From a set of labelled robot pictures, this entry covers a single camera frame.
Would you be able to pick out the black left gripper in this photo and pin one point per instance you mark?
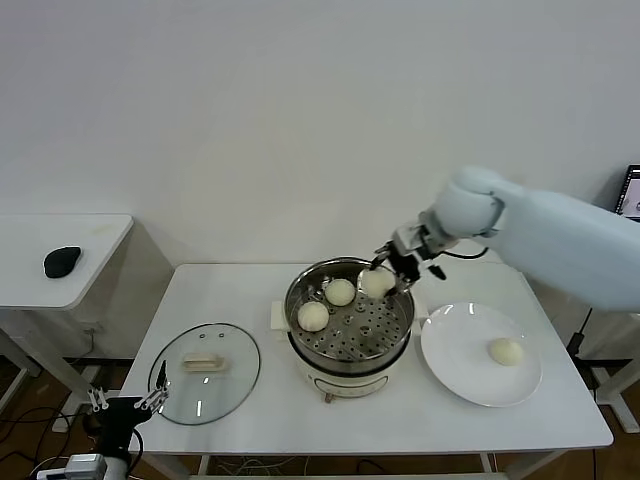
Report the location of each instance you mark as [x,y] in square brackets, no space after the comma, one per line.
[122,414]

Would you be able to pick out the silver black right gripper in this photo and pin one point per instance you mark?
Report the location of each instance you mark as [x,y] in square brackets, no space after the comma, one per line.
[412,250]

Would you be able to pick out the white steamed baozi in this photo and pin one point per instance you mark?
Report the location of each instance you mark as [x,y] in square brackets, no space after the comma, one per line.
[376,283]
[506,351]
[340,293]
[313,316]

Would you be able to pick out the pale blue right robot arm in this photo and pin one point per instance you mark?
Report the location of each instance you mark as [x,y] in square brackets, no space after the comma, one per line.
[550,240]

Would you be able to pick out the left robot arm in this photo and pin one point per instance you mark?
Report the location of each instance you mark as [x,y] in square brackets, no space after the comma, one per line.
[117,442]

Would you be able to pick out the stainless steel steamer basket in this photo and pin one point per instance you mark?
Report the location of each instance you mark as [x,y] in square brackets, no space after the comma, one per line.
[385,330]

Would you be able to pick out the brown round floor object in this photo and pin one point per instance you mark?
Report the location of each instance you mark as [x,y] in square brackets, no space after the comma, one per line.
[91,426]

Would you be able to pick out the white floor power strip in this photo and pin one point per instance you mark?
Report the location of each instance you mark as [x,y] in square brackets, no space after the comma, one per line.
[61,425]

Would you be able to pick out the cream electric cooker base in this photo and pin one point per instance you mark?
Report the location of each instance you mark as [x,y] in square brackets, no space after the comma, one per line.
[345,386]

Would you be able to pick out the white side table with mouse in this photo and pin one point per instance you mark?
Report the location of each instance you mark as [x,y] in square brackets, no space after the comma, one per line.
[30,295]

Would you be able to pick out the black computer mouse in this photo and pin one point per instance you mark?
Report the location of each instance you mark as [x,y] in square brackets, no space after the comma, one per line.
[61,262]

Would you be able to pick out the white main work table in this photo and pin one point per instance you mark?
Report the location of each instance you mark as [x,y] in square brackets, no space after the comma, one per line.
[350,435]

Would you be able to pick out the white round plate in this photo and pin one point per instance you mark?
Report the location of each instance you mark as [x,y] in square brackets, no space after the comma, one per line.
[525,385]

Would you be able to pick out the black open laptop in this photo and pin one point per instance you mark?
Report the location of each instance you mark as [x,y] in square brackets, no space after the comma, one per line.
[632,195]

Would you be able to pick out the white wall socket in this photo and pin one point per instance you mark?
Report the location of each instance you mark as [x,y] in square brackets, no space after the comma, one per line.
[92,330]

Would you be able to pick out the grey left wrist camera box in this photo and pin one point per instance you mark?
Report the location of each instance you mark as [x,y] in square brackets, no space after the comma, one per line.
[85,467]

